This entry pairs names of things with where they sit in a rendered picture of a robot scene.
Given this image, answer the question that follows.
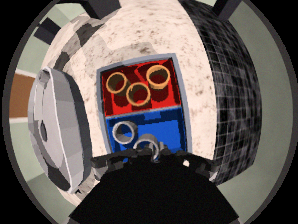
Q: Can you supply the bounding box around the bronze bushing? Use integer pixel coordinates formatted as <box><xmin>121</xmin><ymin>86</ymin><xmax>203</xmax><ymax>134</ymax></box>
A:
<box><xmin>146</xmin><ymin>65</ymin><xmax>170</xmax><ymax>91</ymax></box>
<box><xmin>106</xmin><ymin>72</ymin><xmax>131</xmax><ymax>97</ymax></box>
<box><xmin>126</xmin><ymin>82</ymin><xmax>151</xmax><ymax>107</ymax></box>

